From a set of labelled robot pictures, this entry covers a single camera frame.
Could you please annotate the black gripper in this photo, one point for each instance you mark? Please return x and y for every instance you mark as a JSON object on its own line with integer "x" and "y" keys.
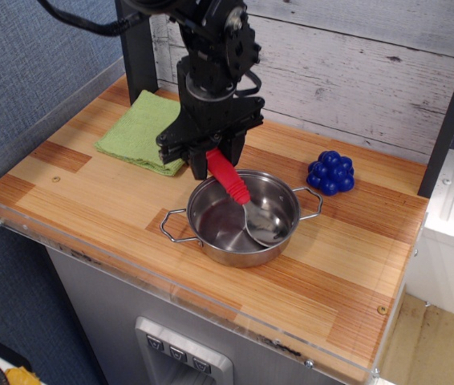
{"x": 202, "y": 125}

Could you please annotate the red handled metal spoon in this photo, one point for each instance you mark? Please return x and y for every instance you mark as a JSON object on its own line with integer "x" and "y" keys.
{"x": 263, "y": 225}

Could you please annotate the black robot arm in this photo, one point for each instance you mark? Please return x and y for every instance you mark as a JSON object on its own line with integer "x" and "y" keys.
{"x": 216, "y": 86}

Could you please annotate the green folded cloth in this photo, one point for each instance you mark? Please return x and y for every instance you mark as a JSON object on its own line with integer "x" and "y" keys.
{"x": 133, "y": 137}

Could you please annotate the stainless steel pot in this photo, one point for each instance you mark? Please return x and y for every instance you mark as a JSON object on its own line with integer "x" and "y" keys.
{"x": 218, "y": 222}

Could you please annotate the blue bumpy ball toy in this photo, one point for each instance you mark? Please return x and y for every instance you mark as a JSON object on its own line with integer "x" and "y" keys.
{"x": 331, "y": 173}

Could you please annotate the clear acrylic edge guard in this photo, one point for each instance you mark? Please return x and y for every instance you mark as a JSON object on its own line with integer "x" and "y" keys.
{"x": 319, "y": 299}

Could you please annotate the grey toy cabinet front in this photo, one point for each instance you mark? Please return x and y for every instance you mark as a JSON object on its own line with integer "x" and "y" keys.
{"x": 108, "y": 303}

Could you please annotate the silver dispenser button panel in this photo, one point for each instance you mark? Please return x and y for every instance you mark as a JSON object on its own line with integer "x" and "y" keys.
{"x": 172, "y": 358}

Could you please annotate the dark left frame post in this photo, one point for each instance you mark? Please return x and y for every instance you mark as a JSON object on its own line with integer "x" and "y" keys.
{"x": 139, "y": 62}

